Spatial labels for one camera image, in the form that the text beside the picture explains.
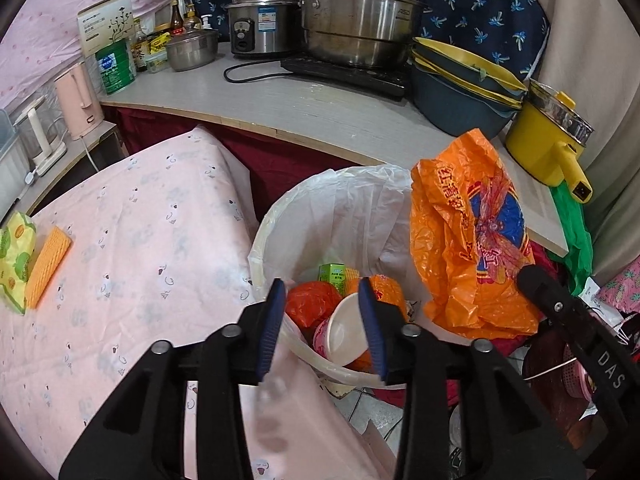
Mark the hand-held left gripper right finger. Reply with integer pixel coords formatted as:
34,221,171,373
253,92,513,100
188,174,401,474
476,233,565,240
357,276,586,480

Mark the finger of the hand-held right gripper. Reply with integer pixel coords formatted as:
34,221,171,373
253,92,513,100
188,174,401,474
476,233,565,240
516,265,602,352

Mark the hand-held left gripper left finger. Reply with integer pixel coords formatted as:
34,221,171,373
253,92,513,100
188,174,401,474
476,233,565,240
59,278,288,480

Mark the paper cup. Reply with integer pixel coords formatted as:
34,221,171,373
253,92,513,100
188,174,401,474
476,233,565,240
312,292,376,367

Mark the red plastic bag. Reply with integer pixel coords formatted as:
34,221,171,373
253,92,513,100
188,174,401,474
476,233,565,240
285,281,345,331

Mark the green drink carton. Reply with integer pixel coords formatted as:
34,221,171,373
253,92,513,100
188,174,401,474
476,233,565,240
318,263,358,296

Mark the orange plastic bag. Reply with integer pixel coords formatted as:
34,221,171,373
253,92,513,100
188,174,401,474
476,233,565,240
410,129,546,341

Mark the white bin with liner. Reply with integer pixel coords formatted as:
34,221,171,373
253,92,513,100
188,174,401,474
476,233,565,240
248,164,441,361

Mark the red cloth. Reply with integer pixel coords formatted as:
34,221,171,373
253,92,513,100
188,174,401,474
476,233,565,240
529,241,568,286

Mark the pink plastic basket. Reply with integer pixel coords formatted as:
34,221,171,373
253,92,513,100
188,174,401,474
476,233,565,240
560,345,602,406

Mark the green plastic bag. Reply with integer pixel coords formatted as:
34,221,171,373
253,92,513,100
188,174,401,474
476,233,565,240
550,182,594,296

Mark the dark red plastic basin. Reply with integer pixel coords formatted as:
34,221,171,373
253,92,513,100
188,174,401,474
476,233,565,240
525,330,601,441

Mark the white rectangular board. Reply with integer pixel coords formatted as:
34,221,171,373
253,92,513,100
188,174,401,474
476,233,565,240
492,147,571,256

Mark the pink pineapple print cloth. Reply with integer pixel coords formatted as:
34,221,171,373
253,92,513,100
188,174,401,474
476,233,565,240
597,267,640,316

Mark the yellow electric pot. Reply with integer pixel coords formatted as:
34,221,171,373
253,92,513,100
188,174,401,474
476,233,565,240
504,79,596,204

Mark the dark red curtain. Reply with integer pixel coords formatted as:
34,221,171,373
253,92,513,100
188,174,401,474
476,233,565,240
100,102,361,221

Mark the pink printed tablecloth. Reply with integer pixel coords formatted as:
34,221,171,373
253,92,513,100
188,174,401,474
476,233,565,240
0,126,396,480

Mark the blue basin with yellow rim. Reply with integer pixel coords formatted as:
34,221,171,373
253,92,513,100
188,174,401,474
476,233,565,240
413,36,530,103
411,60,523,138

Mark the flat orange foam sheet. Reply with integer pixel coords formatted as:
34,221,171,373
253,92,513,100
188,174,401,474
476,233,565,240
24,226,73,310

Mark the black induction cooker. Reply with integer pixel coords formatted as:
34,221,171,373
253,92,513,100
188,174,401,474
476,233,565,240
280,55,416,100

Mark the beige curtain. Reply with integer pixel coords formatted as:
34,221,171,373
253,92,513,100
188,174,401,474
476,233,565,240
530,0,640,271

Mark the green yellow patterned cloth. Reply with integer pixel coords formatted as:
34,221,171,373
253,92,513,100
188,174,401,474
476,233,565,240
0,211,37,316

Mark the small steel pot with lid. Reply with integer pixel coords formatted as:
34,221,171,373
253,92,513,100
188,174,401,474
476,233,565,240
165,22,221,73

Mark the navy printed curtain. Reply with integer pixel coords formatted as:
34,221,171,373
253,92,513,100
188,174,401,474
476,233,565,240
186,0,551,81

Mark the pink electric kettle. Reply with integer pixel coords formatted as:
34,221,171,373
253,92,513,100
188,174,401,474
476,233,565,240
54,61,105,142

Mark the green tin can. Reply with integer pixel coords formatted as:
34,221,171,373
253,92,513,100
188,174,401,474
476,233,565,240
95,40,137,97

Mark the steel rice cooker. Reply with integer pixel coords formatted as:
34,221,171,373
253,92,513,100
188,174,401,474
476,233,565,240
223,0,301,60

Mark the white glass kettle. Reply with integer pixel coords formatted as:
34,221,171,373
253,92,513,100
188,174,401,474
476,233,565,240
14,96,67,177

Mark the dark jar with white label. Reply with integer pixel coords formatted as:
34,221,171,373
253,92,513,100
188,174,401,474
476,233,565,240
131,19,151,72

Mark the large steel steamer pot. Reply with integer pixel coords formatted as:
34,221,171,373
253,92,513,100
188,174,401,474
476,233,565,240
280,0,453,68

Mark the cardboard box with plant print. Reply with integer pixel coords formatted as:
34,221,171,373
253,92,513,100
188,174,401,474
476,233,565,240
76,0,135,58

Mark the pink dotted curtain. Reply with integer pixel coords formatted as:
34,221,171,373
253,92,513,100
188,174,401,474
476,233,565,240
0,0,188,111

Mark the black power cable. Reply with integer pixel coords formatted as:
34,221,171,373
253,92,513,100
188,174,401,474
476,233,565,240
223,61,288,83

